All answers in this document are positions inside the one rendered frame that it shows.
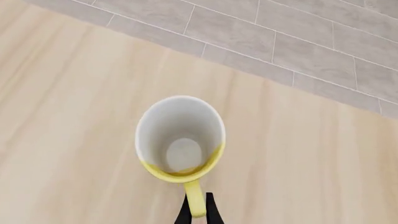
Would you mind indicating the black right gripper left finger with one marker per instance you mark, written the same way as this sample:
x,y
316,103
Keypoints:
x,y
183,215

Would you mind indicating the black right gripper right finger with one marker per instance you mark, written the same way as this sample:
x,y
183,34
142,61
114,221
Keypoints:
x,y
212,210

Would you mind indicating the yellow and white mug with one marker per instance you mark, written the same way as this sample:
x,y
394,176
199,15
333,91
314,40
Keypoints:
x,y
180,130

